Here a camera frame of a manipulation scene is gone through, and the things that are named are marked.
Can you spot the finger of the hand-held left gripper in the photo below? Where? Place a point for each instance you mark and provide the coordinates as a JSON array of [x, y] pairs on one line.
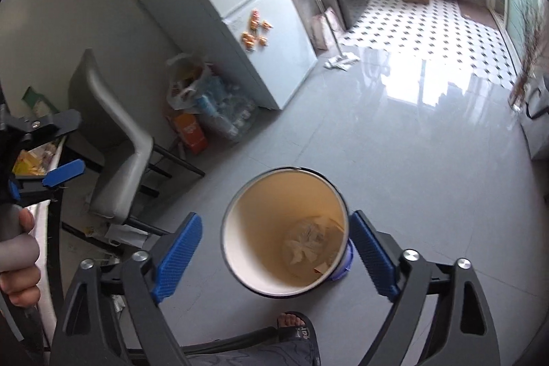
[[51, 123], [64, 173]]

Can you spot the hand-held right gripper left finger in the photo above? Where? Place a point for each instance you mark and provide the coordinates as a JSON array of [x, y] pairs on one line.
[[180, 259]]

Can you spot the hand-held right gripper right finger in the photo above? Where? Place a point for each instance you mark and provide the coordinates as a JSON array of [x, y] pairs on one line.
[[373, 259]]

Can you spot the large white tissue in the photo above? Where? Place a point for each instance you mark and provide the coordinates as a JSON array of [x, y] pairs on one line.
[[309, 244]]

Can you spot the cream round waste bin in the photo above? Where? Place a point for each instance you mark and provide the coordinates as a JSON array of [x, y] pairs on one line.
[[274, 228]]

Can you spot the person's left hand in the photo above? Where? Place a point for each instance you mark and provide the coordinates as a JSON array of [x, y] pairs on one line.
[[21, 284]]

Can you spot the tall green box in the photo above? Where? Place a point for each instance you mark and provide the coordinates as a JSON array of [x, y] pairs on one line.
[[36, 100]]

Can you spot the yellow snack bag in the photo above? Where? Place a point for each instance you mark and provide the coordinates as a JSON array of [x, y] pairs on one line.
[[30, 164]]

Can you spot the white black patterned tablecloth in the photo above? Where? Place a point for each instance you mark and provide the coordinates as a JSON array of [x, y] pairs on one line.
[[46, 284]]

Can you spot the white paper sheet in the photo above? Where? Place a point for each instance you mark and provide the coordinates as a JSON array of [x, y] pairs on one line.
[[126, 235]]

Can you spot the grey upholstered chair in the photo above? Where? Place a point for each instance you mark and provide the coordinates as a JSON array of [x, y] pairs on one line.
[[124, 160]]

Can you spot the person's foot in slipper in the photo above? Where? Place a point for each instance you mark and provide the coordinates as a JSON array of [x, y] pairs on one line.
[[300, 336]]

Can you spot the person's grey patterned pants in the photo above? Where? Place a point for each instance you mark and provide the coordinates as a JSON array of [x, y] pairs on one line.
[[240, 351]]

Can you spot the orange paper bag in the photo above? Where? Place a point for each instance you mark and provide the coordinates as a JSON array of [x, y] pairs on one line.
[[193, 132]]

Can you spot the white plastic bag with boxes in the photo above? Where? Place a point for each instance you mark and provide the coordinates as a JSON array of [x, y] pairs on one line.
[[186, 78]]

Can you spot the pack of water bottles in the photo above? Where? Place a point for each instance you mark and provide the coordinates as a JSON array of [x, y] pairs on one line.
[[227, 108]]

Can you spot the white flat mop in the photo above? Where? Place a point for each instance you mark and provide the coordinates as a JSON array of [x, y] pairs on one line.
[[341, 61]]

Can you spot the cluster of orange fridge magnets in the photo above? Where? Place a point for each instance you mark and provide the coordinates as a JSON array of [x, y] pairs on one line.
[[257, 29]]

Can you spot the white tote bag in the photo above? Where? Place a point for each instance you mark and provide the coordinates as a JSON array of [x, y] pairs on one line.
[[536, 100]]

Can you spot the dried twig bundle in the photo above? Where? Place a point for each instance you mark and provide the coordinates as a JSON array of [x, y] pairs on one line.
[[521, 83]]

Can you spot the pale paper shopping bag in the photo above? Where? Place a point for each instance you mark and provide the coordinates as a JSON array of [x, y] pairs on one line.
[[324, 31]]

